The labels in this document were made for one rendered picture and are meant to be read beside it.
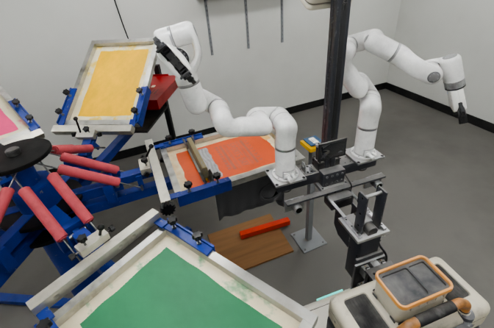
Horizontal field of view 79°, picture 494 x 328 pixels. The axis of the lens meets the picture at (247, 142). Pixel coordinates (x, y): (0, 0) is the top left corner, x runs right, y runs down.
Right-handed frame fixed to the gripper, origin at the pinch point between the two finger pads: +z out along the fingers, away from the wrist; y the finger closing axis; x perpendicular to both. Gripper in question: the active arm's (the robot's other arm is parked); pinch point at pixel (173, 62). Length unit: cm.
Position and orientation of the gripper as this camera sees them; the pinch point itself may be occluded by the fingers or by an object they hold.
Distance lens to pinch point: 86.9
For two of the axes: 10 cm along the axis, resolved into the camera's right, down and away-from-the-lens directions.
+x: 7.6, -6.4, -0.8
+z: 1.4, 2.9, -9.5
